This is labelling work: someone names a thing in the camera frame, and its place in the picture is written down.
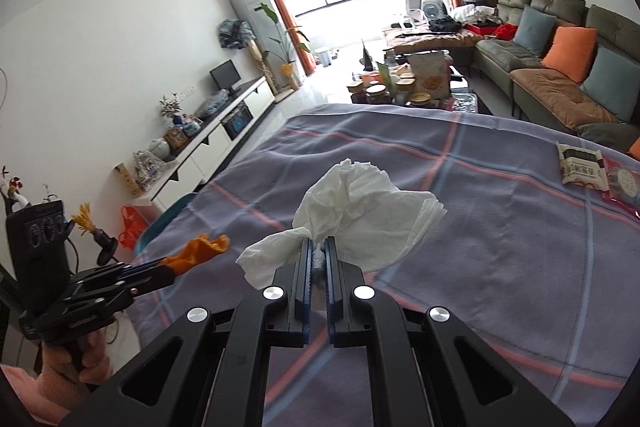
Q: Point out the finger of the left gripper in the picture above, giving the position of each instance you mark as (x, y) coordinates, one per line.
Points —
(148, 277)

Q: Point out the teal cushion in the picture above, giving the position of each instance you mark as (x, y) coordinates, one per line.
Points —
(534, 30)
(613, 82)

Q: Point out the teal cushion far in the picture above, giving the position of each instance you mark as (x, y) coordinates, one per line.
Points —
(534, 30)

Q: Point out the white black snack packet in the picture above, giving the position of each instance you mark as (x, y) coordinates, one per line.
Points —
(581, 166)

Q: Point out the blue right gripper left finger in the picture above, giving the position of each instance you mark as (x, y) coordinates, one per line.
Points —
(301, 294)

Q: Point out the left hand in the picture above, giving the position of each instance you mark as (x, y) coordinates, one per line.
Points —
(61, 378)

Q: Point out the white TV cabinet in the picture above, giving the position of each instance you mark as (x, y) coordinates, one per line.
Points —
(210, 150)

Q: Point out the cluttered coffee table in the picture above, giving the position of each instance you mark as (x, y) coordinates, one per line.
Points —
(422, 70)

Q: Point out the orange cushion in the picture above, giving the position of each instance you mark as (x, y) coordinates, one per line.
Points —
(571, 52)
(634, 150)

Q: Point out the green sectional sofa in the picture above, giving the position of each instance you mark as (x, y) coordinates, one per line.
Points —
(547, 97)

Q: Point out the white standing air conditioner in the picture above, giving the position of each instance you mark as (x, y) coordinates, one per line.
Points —
(263, 29)

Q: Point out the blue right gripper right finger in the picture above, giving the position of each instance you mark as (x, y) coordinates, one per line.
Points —
(334, 294)

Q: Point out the purple plaid tablecloth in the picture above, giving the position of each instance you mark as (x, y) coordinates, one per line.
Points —
(546, 272)

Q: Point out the tall green potted plant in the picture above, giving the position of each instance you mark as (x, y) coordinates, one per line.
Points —
(289, 41)

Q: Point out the pink snack packet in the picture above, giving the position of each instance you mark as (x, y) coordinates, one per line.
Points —
(623, 187)

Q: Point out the pink sleeved left forearm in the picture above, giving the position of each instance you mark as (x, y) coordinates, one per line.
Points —
(39, 407)

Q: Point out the black monitor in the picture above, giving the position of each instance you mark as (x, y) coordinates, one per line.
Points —
(225, 76)

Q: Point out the white tissue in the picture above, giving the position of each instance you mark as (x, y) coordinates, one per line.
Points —
(374, 223)

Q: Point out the orange plastic bag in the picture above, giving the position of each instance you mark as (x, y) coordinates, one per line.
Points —
(134, 226)

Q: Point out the teal cushion near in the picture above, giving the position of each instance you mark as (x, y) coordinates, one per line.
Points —
(613, 82)

